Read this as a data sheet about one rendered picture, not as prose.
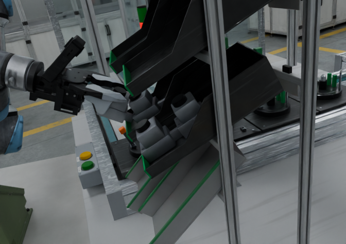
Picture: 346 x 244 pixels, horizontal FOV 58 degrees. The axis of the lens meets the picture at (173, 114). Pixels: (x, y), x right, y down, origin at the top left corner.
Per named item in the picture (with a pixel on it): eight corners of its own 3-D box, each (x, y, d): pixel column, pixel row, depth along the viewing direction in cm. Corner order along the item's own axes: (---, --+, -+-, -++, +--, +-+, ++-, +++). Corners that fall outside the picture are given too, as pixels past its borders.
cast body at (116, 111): (96, 114, 72) (105, 88, 69) (99, 105, 76) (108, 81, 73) (130, 126, 74) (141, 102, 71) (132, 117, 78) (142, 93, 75)
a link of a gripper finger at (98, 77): (124, 101, 79) (86, 95, 76) (129, 80, 76) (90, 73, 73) (125, 107, 77) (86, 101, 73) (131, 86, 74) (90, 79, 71)
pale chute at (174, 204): (160, 261, 65) (142, 254, 63) (153, 216, 76) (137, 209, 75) (247, 159, 58) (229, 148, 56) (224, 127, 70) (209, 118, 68)
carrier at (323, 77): (319, 116, 116) (322, 84, 110) (278, 96, 137) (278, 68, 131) (370, 99, 122) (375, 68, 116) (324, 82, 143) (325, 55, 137)
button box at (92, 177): (83, 190, 105) (78, 175, 102) (78, 159, 123) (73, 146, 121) (103, 183, 107) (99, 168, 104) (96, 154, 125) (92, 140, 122)
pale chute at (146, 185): (141, 214, 78) (126, 207, 76) (138, 183, 90) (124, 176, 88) (211, 127, 71) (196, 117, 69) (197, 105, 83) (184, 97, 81)
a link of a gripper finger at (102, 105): (122, 118, 72) (85, 104, 72) (128, 96, 69) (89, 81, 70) (118, 124, 69) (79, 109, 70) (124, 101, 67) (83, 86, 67)
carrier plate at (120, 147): (123, 181, 97) (122, 176, 96) (110, 146, 118) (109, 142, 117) (194, 158, 103) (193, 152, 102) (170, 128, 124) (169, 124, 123)
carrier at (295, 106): (262, 135, 110) (261, 102, 104) (228, 111, 131) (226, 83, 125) (319, 116, 116) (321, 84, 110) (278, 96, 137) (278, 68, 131)
